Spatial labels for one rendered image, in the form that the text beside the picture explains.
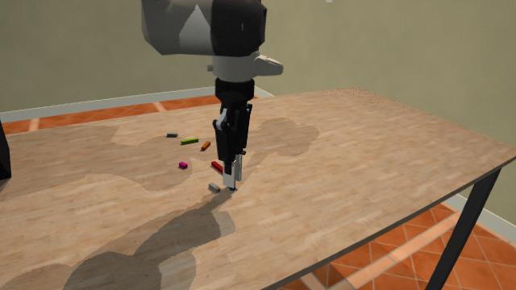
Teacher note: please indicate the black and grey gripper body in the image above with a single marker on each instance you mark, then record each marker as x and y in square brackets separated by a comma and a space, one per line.
[233, 95]

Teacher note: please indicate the red rod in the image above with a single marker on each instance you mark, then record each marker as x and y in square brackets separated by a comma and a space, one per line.
[217, 166]

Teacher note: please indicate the lime green rod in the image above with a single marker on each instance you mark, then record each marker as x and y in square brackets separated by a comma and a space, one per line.
[187, 141]

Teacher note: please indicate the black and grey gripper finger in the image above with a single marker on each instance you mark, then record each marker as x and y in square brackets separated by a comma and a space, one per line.
[226, 145]
[241, 139]

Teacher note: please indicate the orange rod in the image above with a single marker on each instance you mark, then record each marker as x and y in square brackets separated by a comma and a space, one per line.
[205, 146]

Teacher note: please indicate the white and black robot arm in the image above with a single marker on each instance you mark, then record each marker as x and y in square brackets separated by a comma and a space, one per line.
[212, 28]

